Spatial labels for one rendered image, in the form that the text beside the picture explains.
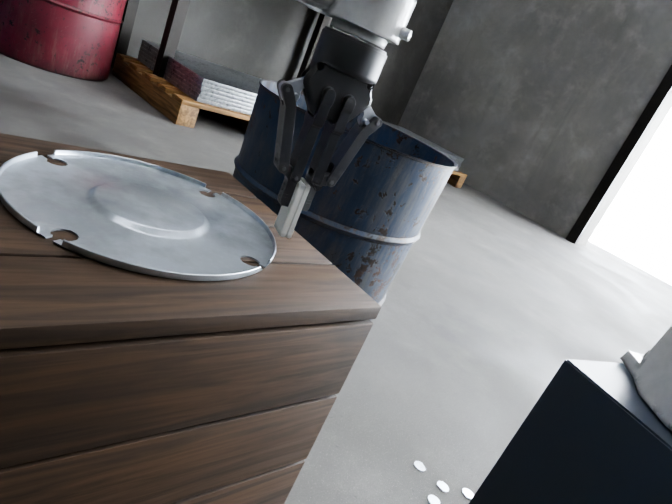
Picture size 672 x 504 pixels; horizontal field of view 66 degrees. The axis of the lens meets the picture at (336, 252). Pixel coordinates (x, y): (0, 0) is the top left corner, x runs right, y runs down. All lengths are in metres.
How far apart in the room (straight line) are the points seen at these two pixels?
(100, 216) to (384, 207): 0.50
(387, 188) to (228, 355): 0.49
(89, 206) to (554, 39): 4.52
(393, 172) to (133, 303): 0.55
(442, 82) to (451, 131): 0.49
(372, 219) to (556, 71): 3.96
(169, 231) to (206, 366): 0.15
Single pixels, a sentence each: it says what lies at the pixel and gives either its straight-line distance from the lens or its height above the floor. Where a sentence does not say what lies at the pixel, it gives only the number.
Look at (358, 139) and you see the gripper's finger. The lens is 0.61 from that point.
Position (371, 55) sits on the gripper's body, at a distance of 0.56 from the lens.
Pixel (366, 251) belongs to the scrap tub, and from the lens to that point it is 0.93.
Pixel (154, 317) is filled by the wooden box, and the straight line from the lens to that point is 0.42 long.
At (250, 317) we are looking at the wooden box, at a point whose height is 0.35.
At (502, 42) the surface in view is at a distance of 5.05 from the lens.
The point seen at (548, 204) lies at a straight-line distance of 4.57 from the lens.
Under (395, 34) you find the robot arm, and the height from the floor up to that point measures 0.62.
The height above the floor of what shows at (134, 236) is 0.35.
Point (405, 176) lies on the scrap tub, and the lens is 0.89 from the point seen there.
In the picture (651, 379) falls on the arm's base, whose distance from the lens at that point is 0.45.
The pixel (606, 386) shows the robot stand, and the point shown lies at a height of 0.45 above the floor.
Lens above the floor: 0.58
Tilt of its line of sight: 20 degrees down
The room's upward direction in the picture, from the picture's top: 24 degrees clockwise
